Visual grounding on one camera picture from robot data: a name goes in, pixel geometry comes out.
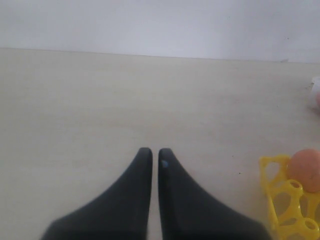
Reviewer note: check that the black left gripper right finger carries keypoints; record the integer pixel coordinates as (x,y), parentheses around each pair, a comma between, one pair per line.
(188,212)

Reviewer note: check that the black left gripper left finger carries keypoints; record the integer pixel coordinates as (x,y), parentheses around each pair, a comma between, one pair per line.
(119,213)

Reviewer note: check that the yellow plastic egg tray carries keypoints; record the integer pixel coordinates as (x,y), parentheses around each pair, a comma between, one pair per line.
(293,213)

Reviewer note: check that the clear plastic container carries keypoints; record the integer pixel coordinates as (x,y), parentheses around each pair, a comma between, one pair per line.
(314,96)

